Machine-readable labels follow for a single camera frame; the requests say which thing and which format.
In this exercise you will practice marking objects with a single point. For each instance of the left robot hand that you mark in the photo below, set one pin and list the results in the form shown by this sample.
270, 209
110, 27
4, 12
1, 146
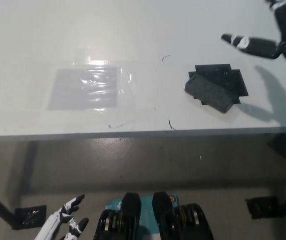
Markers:
65, 220

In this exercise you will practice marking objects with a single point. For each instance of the dark grey whiteboard eraser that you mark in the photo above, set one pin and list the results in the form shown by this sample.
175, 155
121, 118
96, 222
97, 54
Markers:
209, 93

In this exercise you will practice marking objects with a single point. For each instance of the clear plastic bag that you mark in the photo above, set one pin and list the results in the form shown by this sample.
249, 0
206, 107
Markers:
82, 90

